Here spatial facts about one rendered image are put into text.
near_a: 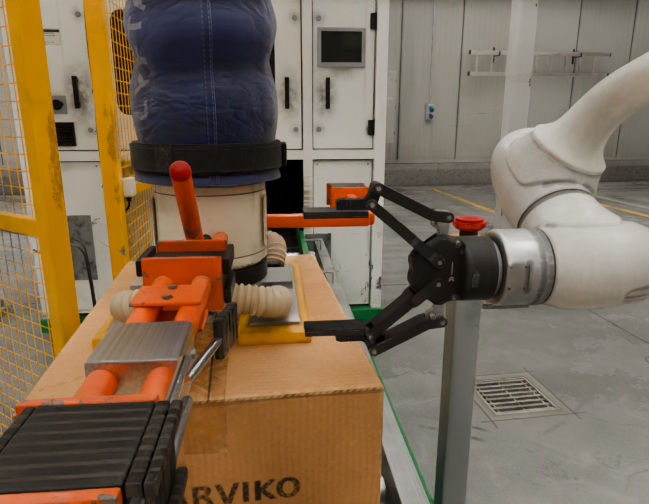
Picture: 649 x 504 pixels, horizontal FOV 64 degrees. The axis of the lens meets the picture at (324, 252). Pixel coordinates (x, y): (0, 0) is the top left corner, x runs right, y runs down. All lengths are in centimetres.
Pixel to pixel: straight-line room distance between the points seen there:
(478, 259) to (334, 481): 31
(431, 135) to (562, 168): 920
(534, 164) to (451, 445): 78
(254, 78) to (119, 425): 56
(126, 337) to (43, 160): 95
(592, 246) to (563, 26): 1046
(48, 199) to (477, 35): 939
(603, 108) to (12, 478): 66
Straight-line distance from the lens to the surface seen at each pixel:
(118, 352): 39
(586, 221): 67
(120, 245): 182
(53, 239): 135
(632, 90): 69
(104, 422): 30
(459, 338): 119
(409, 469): 109
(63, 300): 139
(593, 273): 64
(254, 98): 75
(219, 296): 57
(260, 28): 77
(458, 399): 126
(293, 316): 75
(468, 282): 60
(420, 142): 984
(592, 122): 72
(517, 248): 61
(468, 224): 111
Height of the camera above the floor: 125
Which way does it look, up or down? 15 degrees down
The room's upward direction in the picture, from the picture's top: straight up
